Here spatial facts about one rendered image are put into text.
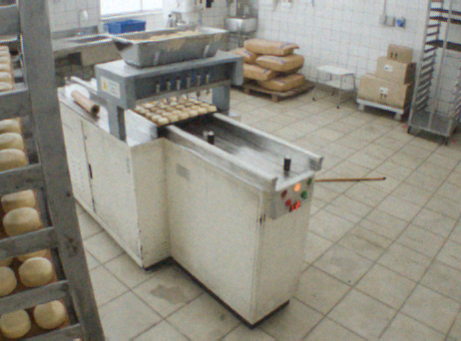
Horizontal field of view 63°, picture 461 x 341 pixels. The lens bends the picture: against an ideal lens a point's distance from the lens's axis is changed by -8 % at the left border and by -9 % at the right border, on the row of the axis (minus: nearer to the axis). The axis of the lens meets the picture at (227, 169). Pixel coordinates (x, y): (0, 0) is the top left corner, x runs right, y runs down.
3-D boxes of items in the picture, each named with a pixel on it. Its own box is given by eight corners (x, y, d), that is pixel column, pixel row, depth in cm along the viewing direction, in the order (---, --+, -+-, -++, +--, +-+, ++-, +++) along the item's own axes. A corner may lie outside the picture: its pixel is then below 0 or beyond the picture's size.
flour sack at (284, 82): (281, 94, 525) (281, 83, 518) (254, 87, 548) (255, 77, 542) (307, 84, 575) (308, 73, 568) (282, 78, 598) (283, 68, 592)
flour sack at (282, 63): (280, 73, 512) (281, 60, 504) (253, 68, 535) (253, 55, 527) (306, 65, 562) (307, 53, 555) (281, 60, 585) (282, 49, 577)
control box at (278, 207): (268, 216, 167) (270, 187, 160) (305, 197, 181) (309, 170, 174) (274, 220, 164) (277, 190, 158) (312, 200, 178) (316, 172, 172)
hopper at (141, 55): (110, 63, 201) (108, 36, 195) (198, 49, 234) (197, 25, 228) (138, 73, 182) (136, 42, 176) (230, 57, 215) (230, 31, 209)
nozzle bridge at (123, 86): (100, 127, 214) (94, 65, 198) (206, 101, 256) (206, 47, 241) (129, 147, 192) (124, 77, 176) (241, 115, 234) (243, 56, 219)
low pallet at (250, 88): (214, 86, 591) (215, 78, 586) (248, 76, 645) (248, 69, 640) (283, 104, 522) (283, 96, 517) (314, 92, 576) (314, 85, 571)
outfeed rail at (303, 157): (106, 78, 306) (106, 69, 303) (110, 77, 307) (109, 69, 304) (318, 171, 172) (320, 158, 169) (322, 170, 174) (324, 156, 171)
